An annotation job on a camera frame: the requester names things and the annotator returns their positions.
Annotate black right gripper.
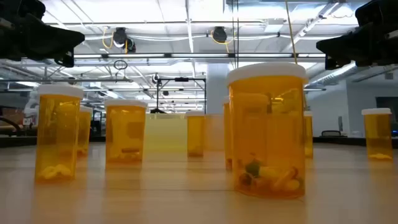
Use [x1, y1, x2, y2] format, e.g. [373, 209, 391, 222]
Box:
[316, 0, 398, 70]

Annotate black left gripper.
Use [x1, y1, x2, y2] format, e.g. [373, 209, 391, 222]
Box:
[0, 0, 85, 68]

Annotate large amber pill bottle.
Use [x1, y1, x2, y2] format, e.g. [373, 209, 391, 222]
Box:
[104, 98, 148, 166]
[222, 95, 233, 171]
[361, 107, 394, 162]
[77, 105, 94, 157]

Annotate small amber pill bottle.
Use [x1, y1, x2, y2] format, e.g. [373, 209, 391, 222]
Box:
[185, 110, 206, 158]
[303, 110, 314, 159]
[34, 83, 85, 184]

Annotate large amber bottle colourful capsules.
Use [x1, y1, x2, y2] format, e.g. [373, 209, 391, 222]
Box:
[226, 61, 309, 200]

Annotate yellow translucent plastic bin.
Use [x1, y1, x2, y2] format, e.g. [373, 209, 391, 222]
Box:
[145, 113, 187, 153]

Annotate orange translucent plastic bin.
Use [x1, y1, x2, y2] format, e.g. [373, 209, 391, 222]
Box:
[204, 113, 224, 152]

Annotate black office chair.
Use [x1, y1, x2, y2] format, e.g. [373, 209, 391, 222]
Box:
[320, 129, 343, 138]

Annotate long ceiling light strip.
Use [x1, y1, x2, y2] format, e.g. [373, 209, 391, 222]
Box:
[73, 53, 326, 59]

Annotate silver ventilation duct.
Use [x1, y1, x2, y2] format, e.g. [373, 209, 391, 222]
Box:
[307, 60, 358, 88]

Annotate yellow hanging cable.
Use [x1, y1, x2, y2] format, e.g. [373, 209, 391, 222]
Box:
[284, 0, 299, 65]

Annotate black cable loop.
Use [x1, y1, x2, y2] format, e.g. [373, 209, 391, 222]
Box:
[113, 58, 129, 71]

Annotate black ceiling cord reel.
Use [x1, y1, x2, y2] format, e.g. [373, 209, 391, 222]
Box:
[111, 26, 137, 54]
[211, 26, 228, 44]

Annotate black aluminium table frame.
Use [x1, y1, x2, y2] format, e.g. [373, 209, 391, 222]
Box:
[0, 134, 398, 148]

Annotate black background rig frame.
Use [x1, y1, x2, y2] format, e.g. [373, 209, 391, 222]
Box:
[155, 77, 207, 114]

